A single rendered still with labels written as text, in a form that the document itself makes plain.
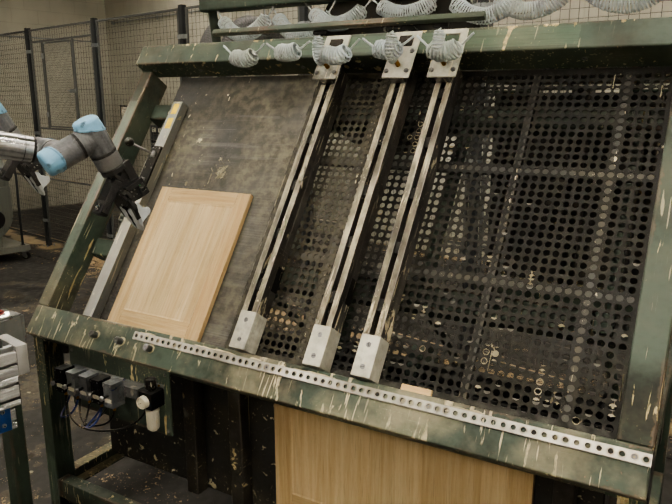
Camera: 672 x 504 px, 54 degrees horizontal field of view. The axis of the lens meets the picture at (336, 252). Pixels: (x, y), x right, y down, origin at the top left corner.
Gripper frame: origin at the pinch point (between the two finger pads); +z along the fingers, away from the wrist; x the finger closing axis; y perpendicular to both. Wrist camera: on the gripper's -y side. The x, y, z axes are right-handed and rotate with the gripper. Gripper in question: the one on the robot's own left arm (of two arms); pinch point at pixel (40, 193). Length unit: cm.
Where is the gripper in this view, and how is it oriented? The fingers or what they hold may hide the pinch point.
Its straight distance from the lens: 266.5
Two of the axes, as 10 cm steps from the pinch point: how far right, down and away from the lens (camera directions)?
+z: 3.1, 7.8, 5.4
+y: 5.9, -6.0, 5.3
